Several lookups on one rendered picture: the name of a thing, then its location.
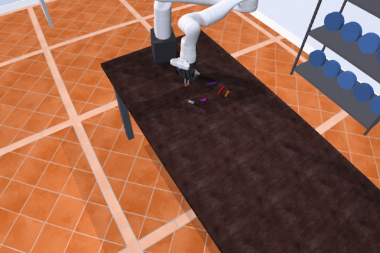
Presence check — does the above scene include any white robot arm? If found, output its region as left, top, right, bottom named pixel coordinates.
left=154, top=0, right=259, bottom=70

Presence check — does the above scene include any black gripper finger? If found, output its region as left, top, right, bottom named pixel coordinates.
left=176, top=67, right=188, bottom=84
left=187, top=70, right=200, bottom=85

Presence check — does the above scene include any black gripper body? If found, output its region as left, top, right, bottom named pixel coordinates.
left=189, top=61, right=196, bottom=75

